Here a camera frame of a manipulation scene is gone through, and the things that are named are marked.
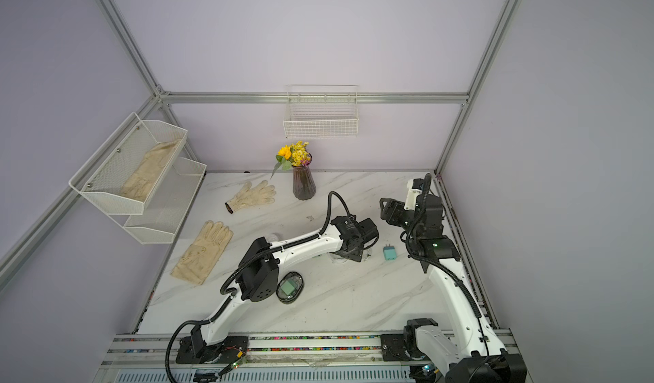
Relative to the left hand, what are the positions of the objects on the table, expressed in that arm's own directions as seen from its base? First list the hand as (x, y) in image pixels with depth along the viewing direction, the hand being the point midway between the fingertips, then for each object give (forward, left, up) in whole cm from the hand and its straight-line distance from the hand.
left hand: (342, 251), depth 89 cm
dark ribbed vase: (+29, +16, +2) cm, 33 cm away
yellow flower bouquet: (+30, +17, +20) cm, 40 cm away
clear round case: (-1, +2, -3) cm, 4 cm away
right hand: (+6, -15, +19) cm, 25 cm away
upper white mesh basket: (+13, +68, +26) cm, 74 cm away
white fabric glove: (+30, +36, -4) cm, 47 cm away
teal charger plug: (+2, -18, -4) cm, 18 cm away
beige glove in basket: (+10, +62, +25) cm, 68 cm away
